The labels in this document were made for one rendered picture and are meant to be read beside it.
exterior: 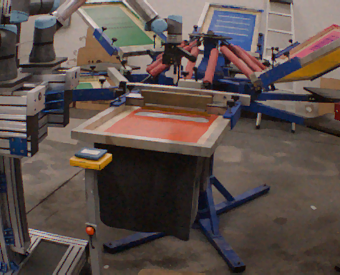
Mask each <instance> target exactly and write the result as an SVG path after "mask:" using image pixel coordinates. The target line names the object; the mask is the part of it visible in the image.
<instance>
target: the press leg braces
mask: <svg viewBox="0 0 340 275"><path fill-rule="evenodd" d="M212 184H213V185H214V186H215V187H216V188H217V190H218V191H219V192H220V193H221V194H222V195H223V196H224V197H225V199H226V200H224V201H223V202H225V203H228V204H232V203H235V202H236V201H238V199H235V198H234V197H233V196H232V195H231V194H230V193H229V192H228V191H227V190H226V189H225V187H224V186H223V185H222V184H221V183H220V182H219V180H218V179H217V178H216V177H214V179H213V183H212ZM204 191H205V197H206V201H207V204H208V206H207V207H208V213H209V217H210V227H211V231H208V233H210V234H211V236H212V237H213V238H215V237H223V235H222V234H220V232H219V228H218V222H217V219H218V218H217V215H216V211H215V206H214V203H215V202H214V199H213V193H212V189H211V186H210V181H209V180H208V189H207V190H204Z"/></svg>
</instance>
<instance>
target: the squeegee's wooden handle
mask: <svg viewBox="0 0 340 275"><path fill-rule="evenodd" d="M141 97H144V99H145V101H144V105H145V104H146V103H150V104H157V105H171V106H178V107H191V108H194V109H199V110H205V111H206V112H207V104H211V105H212V104H213V97H211V96H209V95H195V94H187V93H179V92H165V91H157V90H142V91H141Z"/></svg>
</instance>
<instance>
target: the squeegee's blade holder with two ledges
mask: <svg viewBox="0 0 340 275"><path fill-rule="evenodd" d="M145 105H146V106H153V107H166V108H174V109H181V110H187V111H195V112H205V110H199V109H194V108H191V107H178V106H171V105H157V104H150V103H146V104H145Z"/></svg>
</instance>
